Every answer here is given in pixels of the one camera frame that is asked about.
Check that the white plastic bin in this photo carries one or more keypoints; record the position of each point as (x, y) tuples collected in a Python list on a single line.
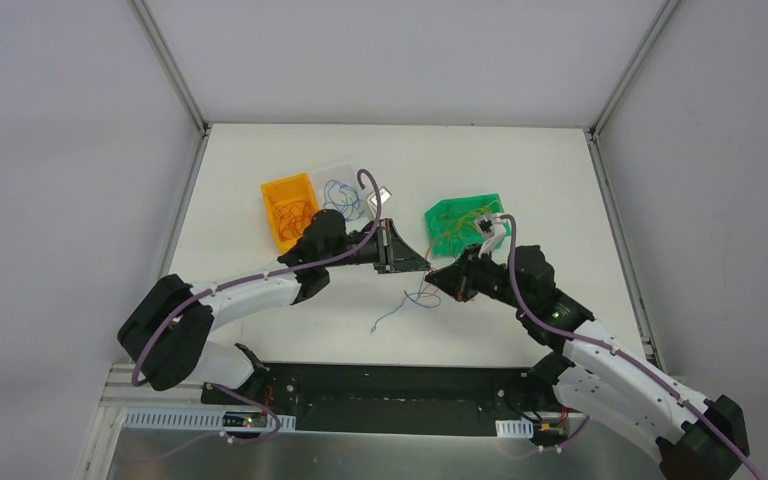
[(336, 187)]

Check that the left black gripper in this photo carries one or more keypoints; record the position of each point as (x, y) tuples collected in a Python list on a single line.
[(385, 246)]

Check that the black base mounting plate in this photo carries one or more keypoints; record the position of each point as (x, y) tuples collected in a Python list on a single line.
[(404, 400)]

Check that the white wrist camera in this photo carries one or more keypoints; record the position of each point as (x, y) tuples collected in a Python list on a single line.
[(376, 199), (492, 227)]

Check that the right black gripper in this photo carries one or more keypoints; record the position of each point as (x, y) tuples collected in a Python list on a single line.
[(461, 279)]

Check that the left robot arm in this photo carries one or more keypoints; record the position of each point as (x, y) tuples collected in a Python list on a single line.
[(167, 335)]

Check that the orange plastic bin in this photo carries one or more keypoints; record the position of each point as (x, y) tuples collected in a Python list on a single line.
[(290, 205)]

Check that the green plastic bin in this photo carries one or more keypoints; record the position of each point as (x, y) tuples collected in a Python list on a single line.
[(450, 222)]

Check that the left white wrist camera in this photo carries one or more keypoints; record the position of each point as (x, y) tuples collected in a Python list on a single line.
[(376, 199)]

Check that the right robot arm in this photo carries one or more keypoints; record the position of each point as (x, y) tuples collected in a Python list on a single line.
[(591, 371)]

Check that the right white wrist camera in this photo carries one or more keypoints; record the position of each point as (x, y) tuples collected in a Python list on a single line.
[(492, 227)]

